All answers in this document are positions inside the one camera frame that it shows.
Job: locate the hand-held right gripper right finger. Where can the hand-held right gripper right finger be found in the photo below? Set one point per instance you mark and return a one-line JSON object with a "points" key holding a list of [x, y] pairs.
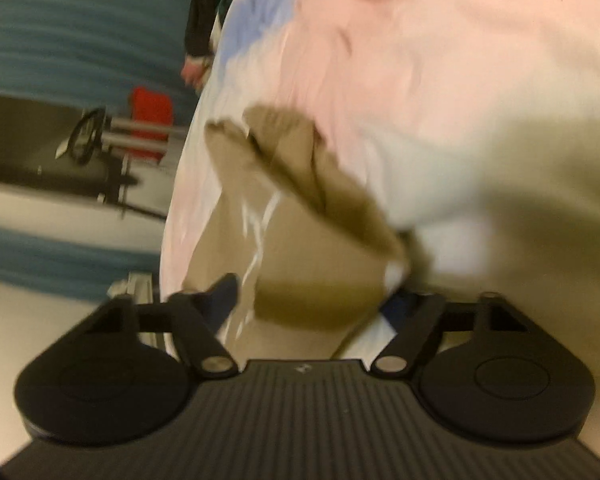
{"points": [[399, 306]]}

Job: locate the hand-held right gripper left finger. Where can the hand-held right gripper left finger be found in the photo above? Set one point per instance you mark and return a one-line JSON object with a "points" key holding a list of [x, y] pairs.
{"points": [[223, 295]]}

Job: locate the tan printed t-shirt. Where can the tan printed t-shirt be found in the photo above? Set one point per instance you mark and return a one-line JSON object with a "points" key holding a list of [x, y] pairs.
{"points": [[305, 240]]}

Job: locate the pile of mixed clothes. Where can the pile of mixed clothes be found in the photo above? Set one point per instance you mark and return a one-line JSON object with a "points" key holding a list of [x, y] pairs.
{"points": [[205, 25]]}

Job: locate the narrow blue curtain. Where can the narrow blue curtain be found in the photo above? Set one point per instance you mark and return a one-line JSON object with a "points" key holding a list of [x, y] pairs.
{"points": [[55, 260]]}

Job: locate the red cloth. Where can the red cloth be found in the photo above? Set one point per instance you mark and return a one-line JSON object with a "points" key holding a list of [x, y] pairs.
{"points": [[151, 120]]}

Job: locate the pastel bed cover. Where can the pastel bed cover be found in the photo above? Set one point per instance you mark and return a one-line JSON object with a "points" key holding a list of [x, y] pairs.
{"points": [[455, 85]]}

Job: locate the dark window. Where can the dark window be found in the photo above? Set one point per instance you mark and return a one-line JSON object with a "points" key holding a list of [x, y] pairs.
{"points": [[25, 140]]}

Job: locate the wide blue curtain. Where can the wide blue curtain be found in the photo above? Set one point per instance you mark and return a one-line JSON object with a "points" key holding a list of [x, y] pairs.
{"points": [[80, 25]]}

